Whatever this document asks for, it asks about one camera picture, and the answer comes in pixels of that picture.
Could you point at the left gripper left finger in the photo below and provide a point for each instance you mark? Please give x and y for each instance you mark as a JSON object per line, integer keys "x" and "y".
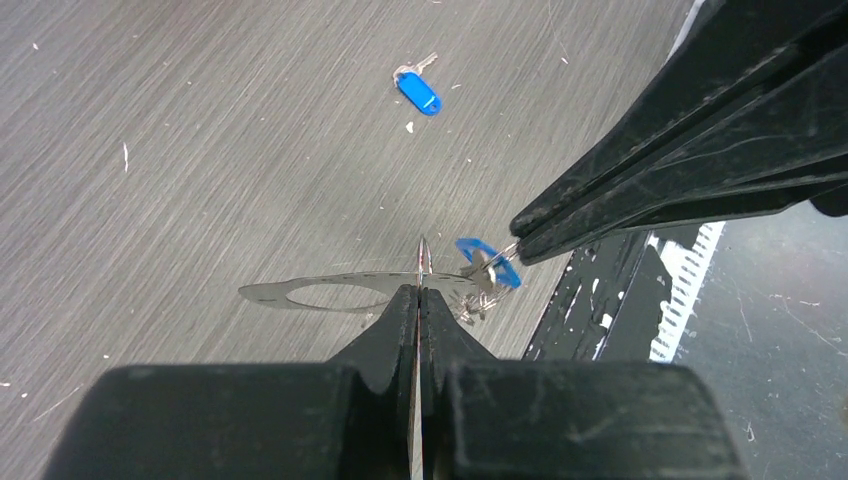
{"x": 345, "y": 418}

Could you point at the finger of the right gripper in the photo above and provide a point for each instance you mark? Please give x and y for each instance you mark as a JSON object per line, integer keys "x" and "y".
{"x": 780, "y": 142}
{"x": 739, "y": 44}

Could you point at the blue key tag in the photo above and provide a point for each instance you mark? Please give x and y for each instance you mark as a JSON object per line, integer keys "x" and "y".
{"x": 489, "y": 269}

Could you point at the large metal keyring disc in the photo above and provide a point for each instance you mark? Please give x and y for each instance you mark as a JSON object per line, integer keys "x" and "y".
{"x": 368, "y": 292}

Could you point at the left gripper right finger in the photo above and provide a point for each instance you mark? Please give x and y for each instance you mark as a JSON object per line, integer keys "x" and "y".
{"x": 486, "y": 418}

